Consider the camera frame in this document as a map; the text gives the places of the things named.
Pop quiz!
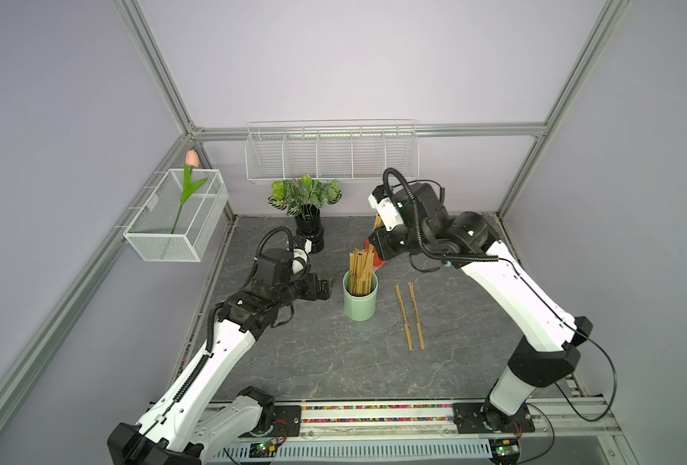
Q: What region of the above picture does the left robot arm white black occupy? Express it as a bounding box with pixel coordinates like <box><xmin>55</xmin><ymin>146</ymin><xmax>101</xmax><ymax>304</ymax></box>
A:
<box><xmin>107</xmin><ymin>273</ymin><xmax>334</xmax><ymax>464</ymax></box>

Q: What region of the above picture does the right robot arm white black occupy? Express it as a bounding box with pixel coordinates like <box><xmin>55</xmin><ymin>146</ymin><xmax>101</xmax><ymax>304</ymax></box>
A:
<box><xmin>370</xmin><ymin>212</ymin><xmax>593</xmax><ymax>431</ymax></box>

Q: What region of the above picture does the bundle of brown paper straws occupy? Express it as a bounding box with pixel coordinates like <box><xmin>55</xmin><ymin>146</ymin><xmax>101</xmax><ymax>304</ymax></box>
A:
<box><xmin>347</xmin><ymin>246</ymin><xmax>376</xmax><ymax>296</ymax></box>

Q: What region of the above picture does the mint green storage cup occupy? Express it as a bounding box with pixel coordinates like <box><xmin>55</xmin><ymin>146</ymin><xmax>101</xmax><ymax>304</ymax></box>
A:
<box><xmin>343</xmin><ymin>272</ymin><xmax>380</xmax><ymax>322</ymax></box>

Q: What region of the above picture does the red hand-shaped scraper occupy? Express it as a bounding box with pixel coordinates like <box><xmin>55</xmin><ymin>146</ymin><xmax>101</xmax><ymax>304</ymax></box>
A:
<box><xmin>365</xmin><ymin>215</ymin><xmax>386</xmax><ymax>272</ymax></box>

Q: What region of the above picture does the black plant pot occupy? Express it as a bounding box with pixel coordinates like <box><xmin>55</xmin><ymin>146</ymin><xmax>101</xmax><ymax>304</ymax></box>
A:
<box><xmin>295</xmin><ymin>205</ymin><xmax>324</xmax><ymax>254</ymax></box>

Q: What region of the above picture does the green artificial plant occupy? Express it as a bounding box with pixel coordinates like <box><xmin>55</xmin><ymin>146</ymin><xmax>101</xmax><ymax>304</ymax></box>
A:
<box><xmin>268</xmin><ymin>176</ymin><xmax>342</xmax><ymax>219</ymax></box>

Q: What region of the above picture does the white mesh basket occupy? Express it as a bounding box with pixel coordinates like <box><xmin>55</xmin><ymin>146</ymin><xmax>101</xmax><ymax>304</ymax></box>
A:
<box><xmin>122</xmin><ymin>167</ymin><xmax>228</xmax><ymax>263</ymax></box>

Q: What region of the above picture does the pink artificial tulip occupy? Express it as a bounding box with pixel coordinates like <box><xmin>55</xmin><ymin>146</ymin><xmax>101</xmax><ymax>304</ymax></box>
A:
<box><xmin>171</xmin><ymin>149</ymin><xmax>207</xmax><ymax>234</ymax></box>

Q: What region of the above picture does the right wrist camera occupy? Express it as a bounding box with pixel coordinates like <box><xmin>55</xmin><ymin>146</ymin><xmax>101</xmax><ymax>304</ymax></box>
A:
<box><xmin>368</xmin><ymin>179</ymin><xmax>446</xmax><ymax>232</ymax></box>

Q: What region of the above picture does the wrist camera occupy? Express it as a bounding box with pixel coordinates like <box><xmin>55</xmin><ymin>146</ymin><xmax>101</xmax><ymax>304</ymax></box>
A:
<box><xmin>368</xmin><ymin>179</ymin><xmax>446</xmax><ymax>232</ymax></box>
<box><xmin>254</xmin><ymin>248</ymin><xmax>309</xmax><ymax>287</ymax></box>

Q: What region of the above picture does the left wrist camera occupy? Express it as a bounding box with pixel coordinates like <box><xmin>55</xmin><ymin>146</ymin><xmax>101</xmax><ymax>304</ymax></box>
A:
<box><xmin>254</xmin><ymin>248</ymin><xmax>309</xmax><ymax>287</ymax></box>

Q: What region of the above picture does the white wire wall shelf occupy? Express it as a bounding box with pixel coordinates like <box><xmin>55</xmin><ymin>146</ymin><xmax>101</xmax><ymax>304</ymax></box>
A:
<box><xmin>245</xmin><ymin>119</ymin><xmax>420</xmax><ymax>183</ymax></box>

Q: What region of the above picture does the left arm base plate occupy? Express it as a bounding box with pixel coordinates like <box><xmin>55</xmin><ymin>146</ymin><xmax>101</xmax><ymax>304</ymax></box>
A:
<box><xmin>241</xmin><ymin>404</ymin><xmax>302</xmax><ymax>438</ymax></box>

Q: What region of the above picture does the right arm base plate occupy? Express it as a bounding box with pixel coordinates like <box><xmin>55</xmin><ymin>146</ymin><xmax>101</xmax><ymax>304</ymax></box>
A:
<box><xmin>452</xmin><ymin>401</ymin><xmax>535</xmax><ymax>435</ymax></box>

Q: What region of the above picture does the aluminium front rail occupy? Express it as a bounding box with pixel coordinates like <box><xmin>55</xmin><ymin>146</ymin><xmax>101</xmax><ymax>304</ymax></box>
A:
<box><xmin>188</xmin><ymin>393</ymin><xmax>622</xmax><ymax>446</ymax></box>

